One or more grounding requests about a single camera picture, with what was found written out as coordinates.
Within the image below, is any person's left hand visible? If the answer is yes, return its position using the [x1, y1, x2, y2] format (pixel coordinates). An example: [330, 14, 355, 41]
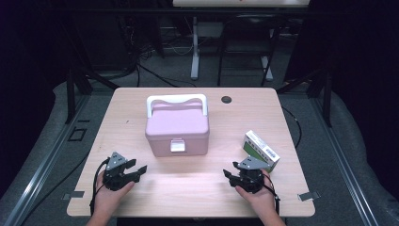
[93, 170, 136, 218]

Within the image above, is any white desk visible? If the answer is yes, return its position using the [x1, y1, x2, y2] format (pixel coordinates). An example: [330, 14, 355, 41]
[172, 0, 311, 82]

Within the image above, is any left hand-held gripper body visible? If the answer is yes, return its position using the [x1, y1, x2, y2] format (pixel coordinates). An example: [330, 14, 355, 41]
[103, 152, 140, 192]

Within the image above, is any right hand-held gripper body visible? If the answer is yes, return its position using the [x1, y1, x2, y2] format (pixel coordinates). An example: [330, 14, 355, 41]
[236, 155, 271, 194]

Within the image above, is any person's right hand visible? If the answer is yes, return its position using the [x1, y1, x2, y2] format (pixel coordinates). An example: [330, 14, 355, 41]
[234, 169, 280, 218]

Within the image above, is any long black floor cable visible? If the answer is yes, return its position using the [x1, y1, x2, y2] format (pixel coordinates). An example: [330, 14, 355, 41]
[18, 150, 92, 226]

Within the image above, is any black chair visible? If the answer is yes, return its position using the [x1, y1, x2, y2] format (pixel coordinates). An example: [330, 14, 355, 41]
[216, 13, 283, 88]

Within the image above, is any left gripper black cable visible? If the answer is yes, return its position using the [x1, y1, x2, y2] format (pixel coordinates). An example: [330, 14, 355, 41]
[88, 158, 111, 216]

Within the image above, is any pink plastic storage box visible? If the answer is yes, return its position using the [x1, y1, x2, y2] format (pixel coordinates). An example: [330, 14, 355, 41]
[144, 93, 211, 158]

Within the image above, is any thin black cable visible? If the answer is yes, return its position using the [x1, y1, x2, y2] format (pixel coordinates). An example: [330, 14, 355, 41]
[281, 106, 303, 149]

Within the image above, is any grey tape strip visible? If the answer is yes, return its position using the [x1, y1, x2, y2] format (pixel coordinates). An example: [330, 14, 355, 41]
[61, 190, 86, 201]
[297, 191, 322, 202]

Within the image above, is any black metal stand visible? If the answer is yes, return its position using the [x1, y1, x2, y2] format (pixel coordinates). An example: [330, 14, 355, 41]
[277, 67, 334, 127]
[64, 67, 120, 124]

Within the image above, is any metal floor rail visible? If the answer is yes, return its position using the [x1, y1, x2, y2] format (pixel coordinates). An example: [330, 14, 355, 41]
[313, 97, 381, 226]
[3, 93, 92, 226]

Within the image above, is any green and white carton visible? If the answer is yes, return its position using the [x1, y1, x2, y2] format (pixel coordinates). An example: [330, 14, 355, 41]
[243, 129, 281, 173]

